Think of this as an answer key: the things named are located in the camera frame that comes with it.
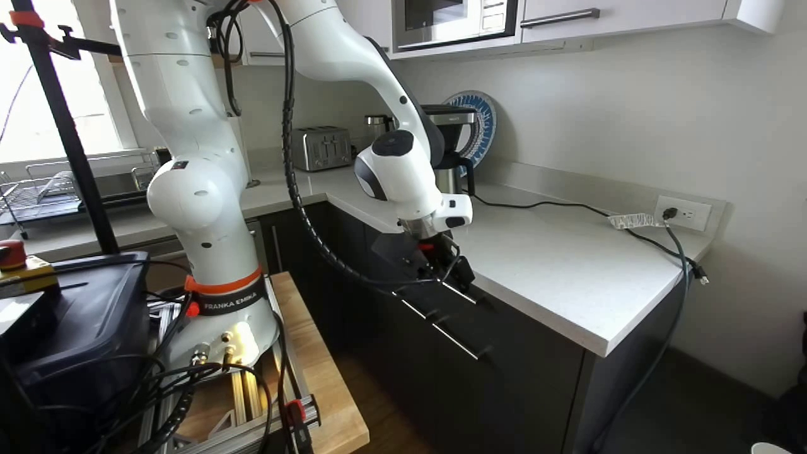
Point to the silver toaster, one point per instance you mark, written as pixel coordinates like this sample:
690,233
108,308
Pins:
320,150

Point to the white upper cabinet right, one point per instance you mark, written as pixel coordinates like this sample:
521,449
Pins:
547,21

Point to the dark grey kitchen drawer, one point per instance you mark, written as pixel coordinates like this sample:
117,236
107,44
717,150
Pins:
474,377

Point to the black tripod pole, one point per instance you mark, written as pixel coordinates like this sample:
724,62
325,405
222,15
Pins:
30,30

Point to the white wall outlet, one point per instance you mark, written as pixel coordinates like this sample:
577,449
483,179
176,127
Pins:
684,213

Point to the red clamp on board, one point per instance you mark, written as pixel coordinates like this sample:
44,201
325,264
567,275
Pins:
304,412

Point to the blue decorative plate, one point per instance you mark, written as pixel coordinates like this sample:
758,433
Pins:
485,129

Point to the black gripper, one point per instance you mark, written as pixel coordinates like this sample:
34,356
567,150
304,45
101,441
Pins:
432,261

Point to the steel electric kettle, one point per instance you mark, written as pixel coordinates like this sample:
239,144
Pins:
378,124

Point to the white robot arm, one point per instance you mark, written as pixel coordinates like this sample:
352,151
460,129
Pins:
198,193

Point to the dark lower corner cabinet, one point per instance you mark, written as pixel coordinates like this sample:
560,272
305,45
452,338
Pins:
287,247

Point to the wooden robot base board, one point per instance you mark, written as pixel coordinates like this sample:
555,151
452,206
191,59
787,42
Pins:
242,409

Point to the black equipment case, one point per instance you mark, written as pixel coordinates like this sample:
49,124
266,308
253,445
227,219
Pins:
73,353

